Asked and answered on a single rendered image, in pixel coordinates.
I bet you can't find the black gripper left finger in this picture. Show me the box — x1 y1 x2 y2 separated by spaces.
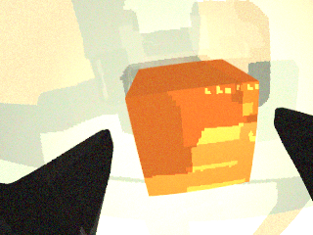
0 128 114 235

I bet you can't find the orange block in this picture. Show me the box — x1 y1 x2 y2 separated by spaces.
125 59 259 196

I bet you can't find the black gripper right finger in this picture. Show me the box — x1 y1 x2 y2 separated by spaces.
274 107 313 201

